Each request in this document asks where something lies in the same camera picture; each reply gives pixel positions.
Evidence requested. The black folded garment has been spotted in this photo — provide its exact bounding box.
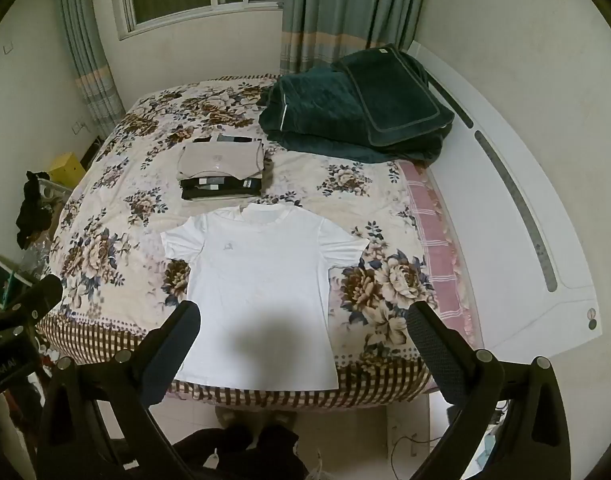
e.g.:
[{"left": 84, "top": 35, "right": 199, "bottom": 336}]
[{"left": 180, "top": 175, "right": 262, "bottom": 203}]

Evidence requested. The yellow box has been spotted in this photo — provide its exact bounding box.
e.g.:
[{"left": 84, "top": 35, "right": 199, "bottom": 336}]
[{"left": 48, "top": 152, "right": 86, "bottom": 192}]

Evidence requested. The black cloth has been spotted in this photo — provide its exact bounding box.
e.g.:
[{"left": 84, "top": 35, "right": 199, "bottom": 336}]
[{"left": 16, "top": 170, "right": 54, "bottom": 251}]

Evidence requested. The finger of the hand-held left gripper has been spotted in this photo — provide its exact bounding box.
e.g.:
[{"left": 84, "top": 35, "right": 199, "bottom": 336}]
[{"left": 0, "top": 274, "right": 64, "bottom": 341}]

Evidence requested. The person's dark clothing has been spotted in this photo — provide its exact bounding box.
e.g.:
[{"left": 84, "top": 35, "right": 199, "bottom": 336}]
[{"left": 173, "top": 422, "right": 311, "bottom": 480}]

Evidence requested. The dark green blanket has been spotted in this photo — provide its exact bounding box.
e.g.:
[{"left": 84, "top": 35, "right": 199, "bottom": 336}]
[{"left": 258, "top": 44, "right": 456, "bottom": 163}]

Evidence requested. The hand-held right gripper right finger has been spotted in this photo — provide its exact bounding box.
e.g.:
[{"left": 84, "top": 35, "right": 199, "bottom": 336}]
[{"left": 404, "top": 301, "right": 572, "bottom": 480}]

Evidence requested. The thin floor cable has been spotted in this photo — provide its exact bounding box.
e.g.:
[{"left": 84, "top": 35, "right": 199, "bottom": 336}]
[{"left": 389, "top": 427, "right": 439, "bottom": 461}]

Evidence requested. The green crate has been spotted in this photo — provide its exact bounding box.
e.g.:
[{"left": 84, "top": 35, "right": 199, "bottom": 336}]
[{"left": 0, "top": 247, "right": 22, "bottom": 311}]

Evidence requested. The white headboard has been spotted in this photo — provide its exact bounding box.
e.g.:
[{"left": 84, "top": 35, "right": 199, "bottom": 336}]
[{"left": 410, "top": 42, "right": 603, "bottom": 356}]

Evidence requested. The beige folded shirt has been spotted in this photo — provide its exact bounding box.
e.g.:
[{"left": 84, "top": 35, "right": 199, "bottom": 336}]
[{"left": 176, "top": 140, "right": 266, "bottom": 180}]

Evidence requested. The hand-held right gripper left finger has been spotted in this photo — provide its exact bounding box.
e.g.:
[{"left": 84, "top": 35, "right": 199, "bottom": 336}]
[{"left": 36, "top": 300, "right": 202, "bottom": 480}]

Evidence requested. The grey-green curtain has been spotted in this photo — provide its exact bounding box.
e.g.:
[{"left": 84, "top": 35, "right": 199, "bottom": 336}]
[
  {"left": 56, "top": 0, "right": 126, "bottom": 136},
  {"left": 280, "top": 0, "right": 431, "bottom": 77}
]

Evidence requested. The white t-shirt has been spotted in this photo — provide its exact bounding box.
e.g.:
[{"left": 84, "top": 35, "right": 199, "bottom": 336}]
[{"left": 160, "top": 202, "right": 370, "bottom": 391}]

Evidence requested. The floral bedsheet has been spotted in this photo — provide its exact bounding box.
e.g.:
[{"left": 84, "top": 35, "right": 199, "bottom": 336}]
[{"left": 33, "top": 74, "right": 439, "bottom": 411}]

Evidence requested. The pink striped cloth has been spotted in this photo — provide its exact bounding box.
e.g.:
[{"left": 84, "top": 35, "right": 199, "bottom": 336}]
[{"left": 398, "top": 160, "right": 479, "bottom": 341}]

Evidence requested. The dark green piped cushion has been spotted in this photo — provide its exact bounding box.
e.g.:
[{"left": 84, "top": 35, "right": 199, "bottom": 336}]
[{"left": 332, "top": 44, "right": 455, "bottom": 151}]

